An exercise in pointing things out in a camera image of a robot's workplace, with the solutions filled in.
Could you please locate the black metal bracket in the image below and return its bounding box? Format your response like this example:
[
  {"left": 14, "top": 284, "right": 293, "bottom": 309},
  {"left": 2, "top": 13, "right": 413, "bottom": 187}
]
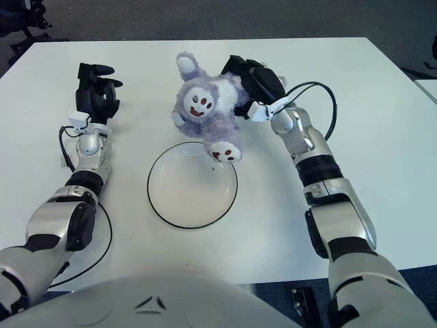
[{"left": 291, "top": 287, "right": 317, "bottom": 328}]

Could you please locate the white neighbouring table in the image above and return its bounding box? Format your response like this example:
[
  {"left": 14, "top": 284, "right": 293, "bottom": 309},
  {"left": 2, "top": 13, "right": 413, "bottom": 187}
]
[{"left": 414, "top": 79, "right": 437, "bottom": 105}]

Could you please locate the purple plush bunny doll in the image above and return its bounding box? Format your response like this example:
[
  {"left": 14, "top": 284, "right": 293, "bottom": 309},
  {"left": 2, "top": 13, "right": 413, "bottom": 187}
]
[{"left": 170, "top": 51, "right": 290, "bottom": 165}]

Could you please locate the black office chair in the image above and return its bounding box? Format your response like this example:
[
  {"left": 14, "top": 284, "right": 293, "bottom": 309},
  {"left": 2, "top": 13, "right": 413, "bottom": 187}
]
[{"left": 0, "top": 0, "right": 69, "bottom": 64}]

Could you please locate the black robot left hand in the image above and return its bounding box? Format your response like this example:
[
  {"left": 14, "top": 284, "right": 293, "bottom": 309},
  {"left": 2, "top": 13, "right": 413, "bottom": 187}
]
[{"left": 74, "top": 62, "right": 125, "bottom": 126}]

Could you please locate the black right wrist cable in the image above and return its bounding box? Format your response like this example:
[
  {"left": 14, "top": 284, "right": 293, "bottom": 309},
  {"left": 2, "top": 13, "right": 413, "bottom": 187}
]
[{"left": 279, "top": 81, "right": 339, "bottom": 141}]

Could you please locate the grey robot torso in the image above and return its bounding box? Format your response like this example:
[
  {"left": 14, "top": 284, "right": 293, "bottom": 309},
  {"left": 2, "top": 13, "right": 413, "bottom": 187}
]
[{"left": 0, "top": 271, "right": 301, "bottom": 328}]

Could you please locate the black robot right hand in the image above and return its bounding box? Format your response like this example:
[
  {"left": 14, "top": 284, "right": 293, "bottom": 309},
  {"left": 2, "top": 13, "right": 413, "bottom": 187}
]
[{"left": 220, "top": 54, "right": 287, "bottom": 120}]

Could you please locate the white plate black rim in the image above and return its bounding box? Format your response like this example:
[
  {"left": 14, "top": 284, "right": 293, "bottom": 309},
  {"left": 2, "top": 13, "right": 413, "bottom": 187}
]
[{"left": 147, "top": 141, "right": 239, "bottom": 229}]

